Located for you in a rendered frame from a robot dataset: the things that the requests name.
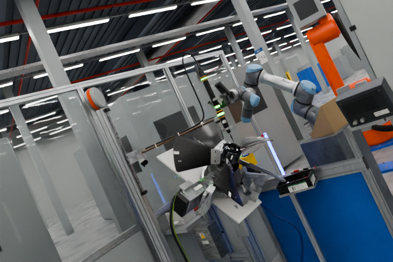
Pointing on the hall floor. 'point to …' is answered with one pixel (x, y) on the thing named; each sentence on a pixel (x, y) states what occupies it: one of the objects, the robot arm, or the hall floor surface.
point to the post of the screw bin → (307, 228)
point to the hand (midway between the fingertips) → (210, 100)
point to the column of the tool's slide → (155, 233)
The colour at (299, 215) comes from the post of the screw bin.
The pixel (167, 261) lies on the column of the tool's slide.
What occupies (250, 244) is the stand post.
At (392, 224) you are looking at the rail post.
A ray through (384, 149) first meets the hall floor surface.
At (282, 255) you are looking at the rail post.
